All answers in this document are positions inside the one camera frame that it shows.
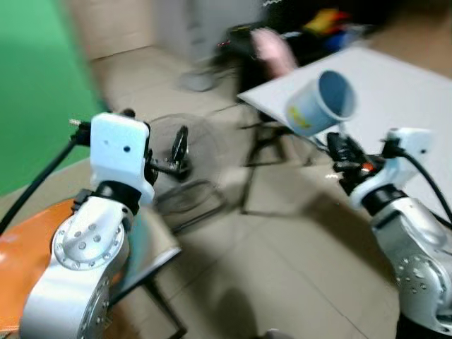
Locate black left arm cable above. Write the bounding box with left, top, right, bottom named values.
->
left=0, top=119, right=93, bottom=235

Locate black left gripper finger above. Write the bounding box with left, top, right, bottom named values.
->
left=172, top=125, right=191, bottom=178

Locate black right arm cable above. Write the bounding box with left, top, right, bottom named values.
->
left=385, top=138, right=452, bottom=221

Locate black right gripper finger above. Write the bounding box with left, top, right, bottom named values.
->
left=326, top=132, right=362, bottom=163

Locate green backdrop screen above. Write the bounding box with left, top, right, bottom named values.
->
left=0, top=0, right=105, bottom=197

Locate small grey side table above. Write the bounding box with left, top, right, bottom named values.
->
left=106, top=210, right=190, bottom=339

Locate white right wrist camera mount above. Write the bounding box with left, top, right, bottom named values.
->
left=350, top=128, right=434, bottom=210

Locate black floor fan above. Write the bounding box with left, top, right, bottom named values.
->
left=145, top=113, right=228, bottom=235

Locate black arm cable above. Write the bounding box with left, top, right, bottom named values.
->
left=385, top=138, right=452, bottom=221
left=0, top=119, right=93, bottom=235

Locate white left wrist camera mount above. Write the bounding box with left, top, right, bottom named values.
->
left=90, top=113, right=156, bottom=206

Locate yellow and red toy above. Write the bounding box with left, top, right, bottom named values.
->
left=304, top=8, right=351, bottom=37

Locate grey cup with yellow print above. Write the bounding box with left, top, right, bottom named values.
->
left=285, top=69, right=358, bottom=138

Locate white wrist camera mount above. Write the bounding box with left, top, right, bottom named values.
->
left=350, top=128, right=434, bottom=210
left=90, top=113, right=156, bottom=206

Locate orange plate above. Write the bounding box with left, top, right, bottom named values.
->
left=0, top=198, right=80, bottom=334

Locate white folding table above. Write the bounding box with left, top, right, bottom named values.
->
left=237, top=46, right=452, bottom=221

